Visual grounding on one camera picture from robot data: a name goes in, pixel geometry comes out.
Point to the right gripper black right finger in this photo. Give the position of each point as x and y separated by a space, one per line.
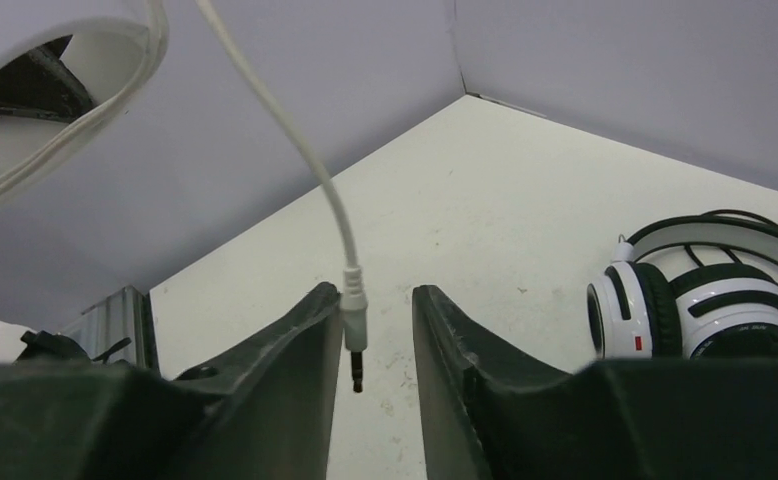
458 362

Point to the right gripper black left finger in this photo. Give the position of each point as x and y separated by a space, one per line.
269 399

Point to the black and white headphones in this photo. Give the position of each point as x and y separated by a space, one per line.
694 287

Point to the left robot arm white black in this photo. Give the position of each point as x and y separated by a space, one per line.
19 343

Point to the aluminium rail frame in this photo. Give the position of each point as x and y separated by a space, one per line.
121 324

